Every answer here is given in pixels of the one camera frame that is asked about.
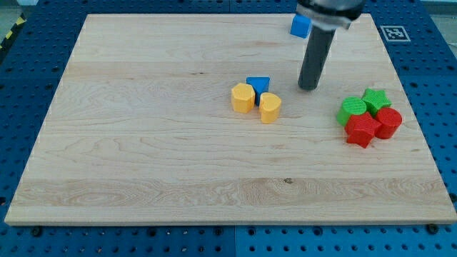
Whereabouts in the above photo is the wooden board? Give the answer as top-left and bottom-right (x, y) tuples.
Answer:
(5, 14), (456, 226)

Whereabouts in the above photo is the red cylinder block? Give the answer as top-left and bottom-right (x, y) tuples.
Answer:
(375, 107), (403, 139)

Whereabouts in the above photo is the green cylinder block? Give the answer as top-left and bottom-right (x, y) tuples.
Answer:
(336, 96), (367, 126)

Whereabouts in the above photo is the blue cube block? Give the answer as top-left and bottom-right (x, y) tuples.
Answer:
(290, 14), (312, 39)

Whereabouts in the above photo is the red star block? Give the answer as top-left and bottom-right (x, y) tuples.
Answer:
(344, 112), (381, 148)

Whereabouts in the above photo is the white fiducial marker tag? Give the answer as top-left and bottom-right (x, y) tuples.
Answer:
(381, 25), (411, 42)

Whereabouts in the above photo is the yellow hexagon block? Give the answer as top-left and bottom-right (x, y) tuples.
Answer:
(231, 83), (256, 114)

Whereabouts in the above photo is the yellow heart block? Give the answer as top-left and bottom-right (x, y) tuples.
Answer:
(259, 92), (282, 124)

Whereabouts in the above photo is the green star block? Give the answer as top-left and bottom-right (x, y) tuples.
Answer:
(362, 88), (392, 117)

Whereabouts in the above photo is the blue triangle block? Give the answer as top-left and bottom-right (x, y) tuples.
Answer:
(246, 76), (270, 106)

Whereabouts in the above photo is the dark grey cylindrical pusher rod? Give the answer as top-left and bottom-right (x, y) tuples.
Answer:
(298, 26), (336, 91)

